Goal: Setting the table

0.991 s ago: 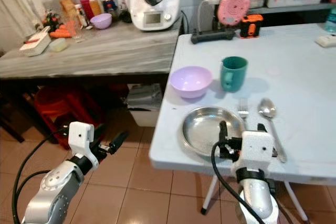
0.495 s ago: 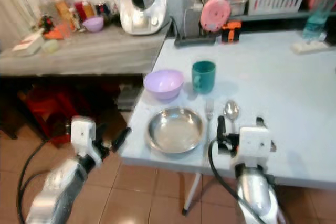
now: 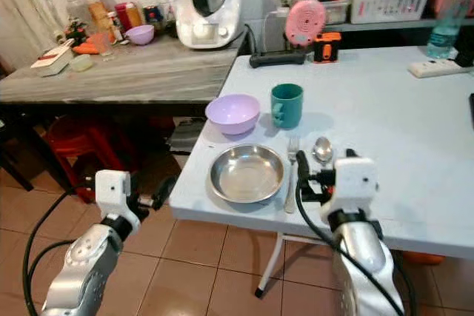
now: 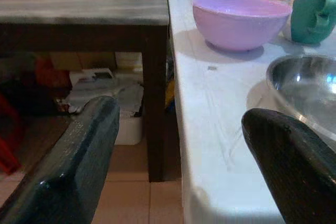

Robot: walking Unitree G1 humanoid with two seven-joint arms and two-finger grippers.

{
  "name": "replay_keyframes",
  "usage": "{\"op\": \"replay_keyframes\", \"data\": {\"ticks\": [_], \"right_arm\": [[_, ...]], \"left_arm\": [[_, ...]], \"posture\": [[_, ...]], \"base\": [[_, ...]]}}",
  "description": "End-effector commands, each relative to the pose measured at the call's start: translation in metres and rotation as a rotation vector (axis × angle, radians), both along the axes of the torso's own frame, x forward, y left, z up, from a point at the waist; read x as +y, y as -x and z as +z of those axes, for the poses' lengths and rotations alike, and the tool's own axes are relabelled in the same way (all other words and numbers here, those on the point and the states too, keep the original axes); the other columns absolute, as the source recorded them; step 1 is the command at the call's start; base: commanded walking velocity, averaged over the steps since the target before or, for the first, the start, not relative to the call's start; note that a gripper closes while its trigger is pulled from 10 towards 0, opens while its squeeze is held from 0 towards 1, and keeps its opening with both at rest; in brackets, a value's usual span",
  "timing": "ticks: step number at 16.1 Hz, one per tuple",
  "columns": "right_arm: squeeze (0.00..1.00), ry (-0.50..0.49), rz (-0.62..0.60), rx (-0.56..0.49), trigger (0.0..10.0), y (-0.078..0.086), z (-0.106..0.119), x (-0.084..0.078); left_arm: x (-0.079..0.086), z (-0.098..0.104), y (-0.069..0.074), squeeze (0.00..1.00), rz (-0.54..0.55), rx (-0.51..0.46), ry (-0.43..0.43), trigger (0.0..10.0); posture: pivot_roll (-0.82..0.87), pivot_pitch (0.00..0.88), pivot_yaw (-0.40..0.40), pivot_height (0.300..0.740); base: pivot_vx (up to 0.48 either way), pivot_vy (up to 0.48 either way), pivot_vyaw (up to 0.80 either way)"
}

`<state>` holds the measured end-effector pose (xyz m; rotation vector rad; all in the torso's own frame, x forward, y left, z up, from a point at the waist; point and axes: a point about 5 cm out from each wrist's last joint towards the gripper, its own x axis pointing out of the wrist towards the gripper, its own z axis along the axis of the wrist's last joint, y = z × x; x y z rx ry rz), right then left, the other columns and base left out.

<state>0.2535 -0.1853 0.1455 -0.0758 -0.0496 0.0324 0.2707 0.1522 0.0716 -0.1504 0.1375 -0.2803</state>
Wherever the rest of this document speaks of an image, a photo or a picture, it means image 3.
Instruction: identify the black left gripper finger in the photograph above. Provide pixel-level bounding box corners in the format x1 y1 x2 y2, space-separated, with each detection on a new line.
153 175 178 209

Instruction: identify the silver fork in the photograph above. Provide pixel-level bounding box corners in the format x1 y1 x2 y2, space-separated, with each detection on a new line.
284 135 301 215

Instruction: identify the silver spoon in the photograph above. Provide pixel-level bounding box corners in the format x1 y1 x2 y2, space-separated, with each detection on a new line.
312 137 335 165

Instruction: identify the stainless steel plate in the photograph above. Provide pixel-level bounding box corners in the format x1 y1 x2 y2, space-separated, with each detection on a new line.
209 144 286 205

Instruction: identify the teal mug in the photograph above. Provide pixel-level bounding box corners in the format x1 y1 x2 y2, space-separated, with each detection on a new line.
270 83 305 130

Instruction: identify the red plastic stool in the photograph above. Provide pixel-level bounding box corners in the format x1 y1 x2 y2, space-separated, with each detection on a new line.
42 115 130 200

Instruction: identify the large purple plastic bowl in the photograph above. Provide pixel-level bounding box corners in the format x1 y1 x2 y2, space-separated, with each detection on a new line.
205 94 262 137

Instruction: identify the white metal table leg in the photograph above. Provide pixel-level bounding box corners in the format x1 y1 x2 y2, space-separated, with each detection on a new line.
254 232 285 300

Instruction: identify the black power strip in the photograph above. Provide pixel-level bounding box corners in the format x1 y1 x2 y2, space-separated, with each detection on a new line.
249 50 309 70

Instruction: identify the orange black device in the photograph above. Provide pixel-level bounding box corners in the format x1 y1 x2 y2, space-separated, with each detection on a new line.
313 32 343 64

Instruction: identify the grey wooden side table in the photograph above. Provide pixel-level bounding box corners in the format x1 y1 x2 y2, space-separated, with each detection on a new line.
0 33 249 195

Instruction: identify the pink round fan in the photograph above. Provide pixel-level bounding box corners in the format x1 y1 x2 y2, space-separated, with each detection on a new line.
284 0 327 47

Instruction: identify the small pale green container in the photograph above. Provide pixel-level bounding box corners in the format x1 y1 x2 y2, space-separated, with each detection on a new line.
68 54 94 73

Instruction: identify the small purple plastic bowl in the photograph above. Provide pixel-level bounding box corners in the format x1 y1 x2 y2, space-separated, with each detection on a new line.
124 24 156 47

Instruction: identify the clear drinking glass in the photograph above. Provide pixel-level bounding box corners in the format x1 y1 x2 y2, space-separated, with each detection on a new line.
93 30 116 61

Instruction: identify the orange carrot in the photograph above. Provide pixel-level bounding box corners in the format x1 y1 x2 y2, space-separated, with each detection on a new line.
73 41 101 56

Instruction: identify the white power strip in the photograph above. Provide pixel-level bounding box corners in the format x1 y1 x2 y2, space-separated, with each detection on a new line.
407 59 472 79

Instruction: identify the white grater box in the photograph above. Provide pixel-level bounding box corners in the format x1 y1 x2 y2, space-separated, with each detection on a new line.
30 40 76 78

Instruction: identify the red canister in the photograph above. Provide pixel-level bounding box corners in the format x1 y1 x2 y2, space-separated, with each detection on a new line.
114 1 144 33

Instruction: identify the white food processor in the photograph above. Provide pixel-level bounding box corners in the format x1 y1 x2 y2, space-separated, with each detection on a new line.
174 0 244 51

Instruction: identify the red lidded clear jar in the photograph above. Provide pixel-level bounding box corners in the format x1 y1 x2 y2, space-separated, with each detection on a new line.
81 0 114 36

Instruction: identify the clear green water bottle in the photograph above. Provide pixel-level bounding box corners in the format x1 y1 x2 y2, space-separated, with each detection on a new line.
425 0 474 61

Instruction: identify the white hanging cloth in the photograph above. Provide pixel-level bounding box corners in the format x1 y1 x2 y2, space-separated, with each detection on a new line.
0 0 66 74

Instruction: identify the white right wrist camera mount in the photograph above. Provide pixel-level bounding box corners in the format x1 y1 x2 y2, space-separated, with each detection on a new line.
330 149 381 218

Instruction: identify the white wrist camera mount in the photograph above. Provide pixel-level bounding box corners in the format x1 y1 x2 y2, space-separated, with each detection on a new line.
330 149 381 218
95 170 141 220

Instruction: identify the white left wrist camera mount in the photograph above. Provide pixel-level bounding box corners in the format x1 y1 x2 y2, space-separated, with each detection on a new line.
95 170 141 220

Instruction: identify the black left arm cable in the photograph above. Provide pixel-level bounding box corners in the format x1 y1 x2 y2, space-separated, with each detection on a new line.
22 186 101 316

